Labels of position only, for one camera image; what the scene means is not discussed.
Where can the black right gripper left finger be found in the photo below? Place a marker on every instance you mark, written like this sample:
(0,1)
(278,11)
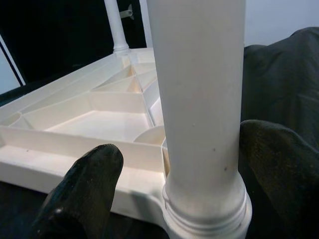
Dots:
(82,194)

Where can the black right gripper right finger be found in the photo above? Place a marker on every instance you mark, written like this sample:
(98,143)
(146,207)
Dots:
(284,184)

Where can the white plastic table top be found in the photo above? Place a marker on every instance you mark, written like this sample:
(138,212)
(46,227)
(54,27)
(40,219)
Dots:
(99,122)

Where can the white plastic table leg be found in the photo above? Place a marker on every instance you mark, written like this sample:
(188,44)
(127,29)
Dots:
(199,99)
(117,30)

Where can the black table cloth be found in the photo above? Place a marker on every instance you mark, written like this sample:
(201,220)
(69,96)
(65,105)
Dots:
(279,74)

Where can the black door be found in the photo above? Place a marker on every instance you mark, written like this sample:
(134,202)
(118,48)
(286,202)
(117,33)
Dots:
(62,37)

